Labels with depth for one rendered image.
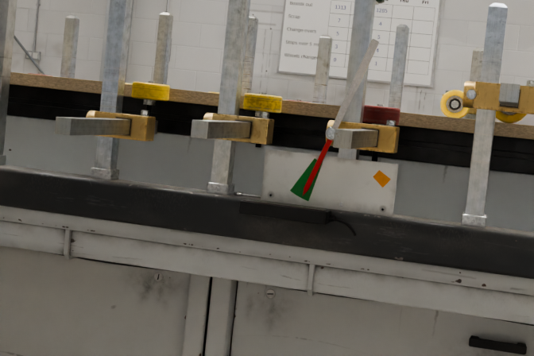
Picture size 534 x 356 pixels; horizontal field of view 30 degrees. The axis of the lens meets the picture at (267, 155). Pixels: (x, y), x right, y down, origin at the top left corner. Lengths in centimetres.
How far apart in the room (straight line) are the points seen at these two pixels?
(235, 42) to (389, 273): 54
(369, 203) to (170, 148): 54
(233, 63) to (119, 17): 26
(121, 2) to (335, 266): 68
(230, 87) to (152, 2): 778
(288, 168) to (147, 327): 60
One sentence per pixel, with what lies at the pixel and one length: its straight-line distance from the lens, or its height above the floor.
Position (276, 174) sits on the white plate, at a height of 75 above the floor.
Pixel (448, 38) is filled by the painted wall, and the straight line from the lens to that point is 911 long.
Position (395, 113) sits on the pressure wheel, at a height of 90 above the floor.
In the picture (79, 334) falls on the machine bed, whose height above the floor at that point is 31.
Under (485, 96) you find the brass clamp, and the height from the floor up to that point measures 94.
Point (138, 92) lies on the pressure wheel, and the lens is 213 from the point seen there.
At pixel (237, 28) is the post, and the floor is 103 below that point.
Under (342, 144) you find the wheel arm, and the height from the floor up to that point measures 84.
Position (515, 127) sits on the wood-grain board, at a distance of 206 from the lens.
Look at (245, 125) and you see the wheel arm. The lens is 191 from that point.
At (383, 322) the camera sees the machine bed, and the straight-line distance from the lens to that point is 220.
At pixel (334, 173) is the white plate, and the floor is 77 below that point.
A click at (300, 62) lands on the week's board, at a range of 925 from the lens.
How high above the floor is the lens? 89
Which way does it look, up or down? 3 degrees down
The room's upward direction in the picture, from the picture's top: 6 degrees clockwise
